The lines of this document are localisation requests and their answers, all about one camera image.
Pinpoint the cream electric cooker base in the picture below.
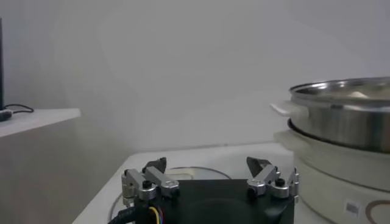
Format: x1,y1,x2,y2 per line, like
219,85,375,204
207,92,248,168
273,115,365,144
273,130,390,224

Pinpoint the black looped cable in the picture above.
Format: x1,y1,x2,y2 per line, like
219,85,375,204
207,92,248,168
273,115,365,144
0,103,35,122

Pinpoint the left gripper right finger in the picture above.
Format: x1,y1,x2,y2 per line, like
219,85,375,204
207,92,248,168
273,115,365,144
246,156,300,199

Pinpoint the white steamed baozi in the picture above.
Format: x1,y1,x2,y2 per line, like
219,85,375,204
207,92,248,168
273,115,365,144
347,90,369,99

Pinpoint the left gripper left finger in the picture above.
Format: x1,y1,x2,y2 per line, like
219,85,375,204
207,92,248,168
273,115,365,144
121,156,180,208

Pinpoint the white side table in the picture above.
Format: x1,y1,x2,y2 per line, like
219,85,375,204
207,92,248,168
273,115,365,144
0,108,82,138

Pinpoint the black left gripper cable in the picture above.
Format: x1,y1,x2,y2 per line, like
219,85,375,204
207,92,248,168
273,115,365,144
108,206,165,224

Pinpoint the glass pot lid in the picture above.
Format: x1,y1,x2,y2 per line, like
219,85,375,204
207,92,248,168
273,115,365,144
109,166,232,224

